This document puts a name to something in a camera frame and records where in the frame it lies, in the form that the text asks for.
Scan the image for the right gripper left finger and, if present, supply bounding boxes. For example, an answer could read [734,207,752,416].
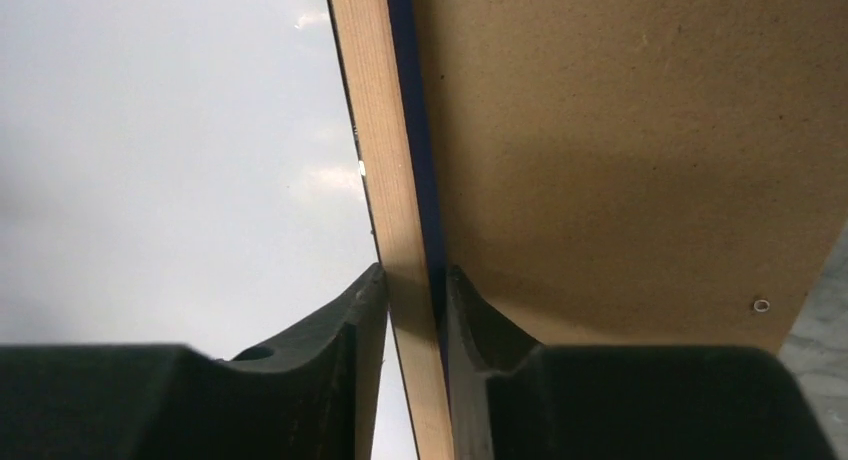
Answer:
[1,264,388,459]

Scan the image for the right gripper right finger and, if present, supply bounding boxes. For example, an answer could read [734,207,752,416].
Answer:
[446,268,836,459]

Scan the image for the brown cardboard backing board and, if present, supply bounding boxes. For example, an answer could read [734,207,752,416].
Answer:
[413,0,847,351]

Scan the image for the brown wooden picture frame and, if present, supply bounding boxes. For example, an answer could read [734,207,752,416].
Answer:
[329,0,455,459]

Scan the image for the glossy photo white borders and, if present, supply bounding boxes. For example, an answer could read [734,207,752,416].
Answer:
[1,0,378,359]

